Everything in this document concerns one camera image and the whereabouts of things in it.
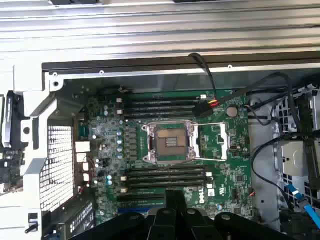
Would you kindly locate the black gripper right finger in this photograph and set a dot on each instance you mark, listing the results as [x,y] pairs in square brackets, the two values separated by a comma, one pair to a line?
[190,225]

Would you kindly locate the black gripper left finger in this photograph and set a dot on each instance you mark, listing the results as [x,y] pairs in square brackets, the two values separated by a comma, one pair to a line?
[162,225]

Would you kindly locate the black RAM slot white latch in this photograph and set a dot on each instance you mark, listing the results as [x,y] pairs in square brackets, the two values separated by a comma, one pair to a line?
[150,186]
[150,175]
[160,110]
[160,99]

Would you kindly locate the long black expansion slot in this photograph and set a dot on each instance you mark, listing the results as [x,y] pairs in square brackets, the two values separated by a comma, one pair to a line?
[140,196]

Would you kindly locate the green Dell motherboard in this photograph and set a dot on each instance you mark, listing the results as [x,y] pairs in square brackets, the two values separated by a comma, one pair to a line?
[225,175]

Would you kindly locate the CPU socket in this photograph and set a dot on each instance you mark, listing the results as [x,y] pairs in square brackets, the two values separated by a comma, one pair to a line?
[170,142]

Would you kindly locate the silver socket cover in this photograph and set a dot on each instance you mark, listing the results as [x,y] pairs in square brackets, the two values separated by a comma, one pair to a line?
[223,142]

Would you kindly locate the silver coin battery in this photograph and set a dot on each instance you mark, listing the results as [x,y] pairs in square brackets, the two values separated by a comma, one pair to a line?
[232,111]

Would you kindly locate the silver disk bay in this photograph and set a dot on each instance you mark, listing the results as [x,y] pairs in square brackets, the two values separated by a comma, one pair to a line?
[292,160]

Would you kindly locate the small black clamp lever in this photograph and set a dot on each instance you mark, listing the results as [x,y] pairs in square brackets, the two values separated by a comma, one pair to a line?
[33,218]

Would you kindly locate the black and silver PC case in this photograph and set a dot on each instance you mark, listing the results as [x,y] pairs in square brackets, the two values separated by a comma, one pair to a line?
[150,82]

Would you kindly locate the black graphics card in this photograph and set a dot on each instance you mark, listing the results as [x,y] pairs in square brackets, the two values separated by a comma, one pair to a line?
[12,125]

